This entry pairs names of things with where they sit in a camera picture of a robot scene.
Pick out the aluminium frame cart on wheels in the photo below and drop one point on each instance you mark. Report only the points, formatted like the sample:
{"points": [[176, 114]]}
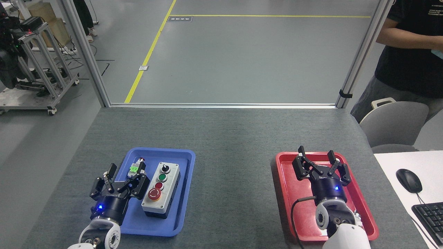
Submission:
{"points": [[48, 65]]}

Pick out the grey control box with buttons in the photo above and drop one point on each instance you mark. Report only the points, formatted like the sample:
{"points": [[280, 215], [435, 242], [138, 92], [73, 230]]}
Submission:
{"points": [[166, 193]]}

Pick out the red plastic tray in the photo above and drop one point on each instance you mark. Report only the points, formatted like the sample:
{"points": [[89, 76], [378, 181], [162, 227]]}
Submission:
{"points": [[294, 193]]}

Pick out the black machine on cart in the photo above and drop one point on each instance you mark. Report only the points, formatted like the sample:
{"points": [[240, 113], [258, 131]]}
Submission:
{"points": [[8, 58]]}

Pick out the silver aluminium rail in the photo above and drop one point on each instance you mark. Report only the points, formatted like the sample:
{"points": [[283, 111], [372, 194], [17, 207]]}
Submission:
{"points": [[221, 105]]}

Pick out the black computer mouse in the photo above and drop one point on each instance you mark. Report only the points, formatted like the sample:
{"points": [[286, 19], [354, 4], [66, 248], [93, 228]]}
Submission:
{"points": [[409, 180]]}

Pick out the black keyboard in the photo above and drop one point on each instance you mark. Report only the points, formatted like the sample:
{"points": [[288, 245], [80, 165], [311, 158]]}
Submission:
{"points": [[431, 218]]}

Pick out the small silver floor plate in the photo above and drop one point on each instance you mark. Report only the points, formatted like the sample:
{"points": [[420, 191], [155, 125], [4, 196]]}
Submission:
{"points": [[143, 67]]}

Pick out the blue plastic tray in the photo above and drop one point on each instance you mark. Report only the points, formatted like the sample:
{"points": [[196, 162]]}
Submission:
{"points": [[180, 207]]}

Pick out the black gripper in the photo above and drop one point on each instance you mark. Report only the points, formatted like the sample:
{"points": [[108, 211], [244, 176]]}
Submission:
{"points": [[110, 207], [328, 190]]}

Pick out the black clip on post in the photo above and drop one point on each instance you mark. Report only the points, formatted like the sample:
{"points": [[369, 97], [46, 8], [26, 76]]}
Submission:
{"points": [[344, 94]]}

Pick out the grey chair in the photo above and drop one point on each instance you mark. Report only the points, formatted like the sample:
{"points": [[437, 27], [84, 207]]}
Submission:
{"points": [[394, 124]]}

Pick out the silver metal switch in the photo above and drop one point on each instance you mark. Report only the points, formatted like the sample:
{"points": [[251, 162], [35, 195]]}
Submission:
{"points": [[358, 218]]}

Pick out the red-tipped switch with green label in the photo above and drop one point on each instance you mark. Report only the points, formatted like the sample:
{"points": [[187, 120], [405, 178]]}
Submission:
{"points": [[135, 168]]}

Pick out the silver aluminium post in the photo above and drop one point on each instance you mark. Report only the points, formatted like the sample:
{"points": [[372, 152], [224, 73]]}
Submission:
{"points": [[363, 52], [84, 52]]}

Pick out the person's legs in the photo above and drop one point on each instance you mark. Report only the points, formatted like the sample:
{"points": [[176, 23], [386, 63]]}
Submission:
{"points": [[84, 17]]}

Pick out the person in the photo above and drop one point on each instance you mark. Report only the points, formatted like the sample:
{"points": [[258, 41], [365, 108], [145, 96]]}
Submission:
{"points": [[408, 69]]}

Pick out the white desk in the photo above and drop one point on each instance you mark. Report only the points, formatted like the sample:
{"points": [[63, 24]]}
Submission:
{"points": [[391, 166]]}

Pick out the grey floor label plate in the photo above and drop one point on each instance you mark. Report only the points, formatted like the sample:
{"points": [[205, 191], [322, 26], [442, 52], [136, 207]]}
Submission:
{"points": [[179, 19]]}

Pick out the cardboard box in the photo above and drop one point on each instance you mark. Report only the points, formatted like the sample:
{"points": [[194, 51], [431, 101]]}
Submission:
{"points": [[52, 24]]}

